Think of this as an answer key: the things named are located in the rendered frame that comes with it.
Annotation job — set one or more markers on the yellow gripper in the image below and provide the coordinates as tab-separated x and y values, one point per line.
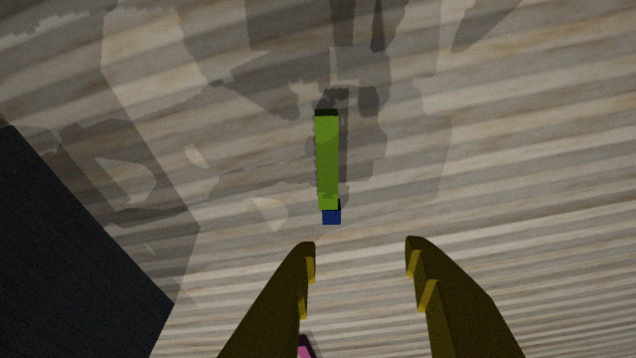
462	319

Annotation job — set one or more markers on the lime green rod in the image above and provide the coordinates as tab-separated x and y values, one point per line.
327	155

